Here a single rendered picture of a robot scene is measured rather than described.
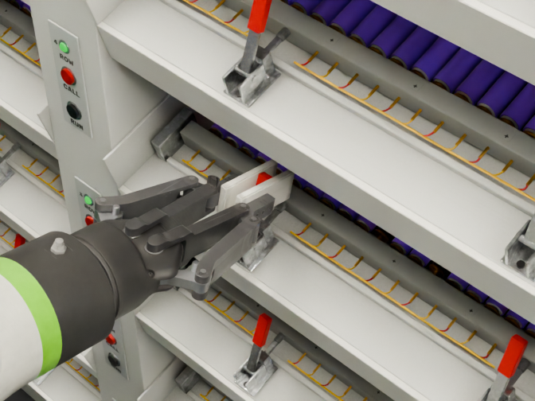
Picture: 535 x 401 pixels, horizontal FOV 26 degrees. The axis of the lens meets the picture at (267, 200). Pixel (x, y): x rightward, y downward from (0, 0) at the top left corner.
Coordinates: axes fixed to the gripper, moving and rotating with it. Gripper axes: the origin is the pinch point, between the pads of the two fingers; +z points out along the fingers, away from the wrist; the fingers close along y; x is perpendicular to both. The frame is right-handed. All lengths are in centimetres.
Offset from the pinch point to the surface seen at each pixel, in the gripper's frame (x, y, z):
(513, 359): -0.3, 27.0, 0.4
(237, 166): -2.6, -6.0, 4.8
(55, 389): -66, -40, 15
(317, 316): -8.1, 9.2, -0.1
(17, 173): -25.6, -41.7, 8.3
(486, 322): -2.5, 22.2, 5.1
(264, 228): -4.3, 0.8, 1.4
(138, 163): -6.4, -15.6, 1.5
